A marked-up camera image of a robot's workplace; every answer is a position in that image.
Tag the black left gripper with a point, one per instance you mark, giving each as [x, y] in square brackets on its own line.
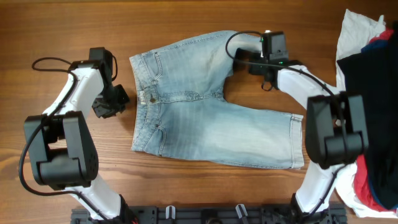
[109, 104]

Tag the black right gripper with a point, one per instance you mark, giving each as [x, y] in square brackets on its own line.
[241, 59]

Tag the light blue denim shorts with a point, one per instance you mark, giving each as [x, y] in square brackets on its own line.
[182, 112]

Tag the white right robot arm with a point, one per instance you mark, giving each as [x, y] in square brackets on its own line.
[336, 132]

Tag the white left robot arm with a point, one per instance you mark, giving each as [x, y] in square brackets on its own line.
[60, 157]

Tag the white cloth garment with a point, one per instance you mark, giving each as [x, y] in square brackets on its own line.
[356, 31]

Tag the black garment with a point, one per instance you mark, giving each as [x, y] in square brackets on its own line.
[373, 74]

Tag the blue garment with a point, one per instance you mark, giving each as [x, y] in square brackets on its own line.
[376, 44]

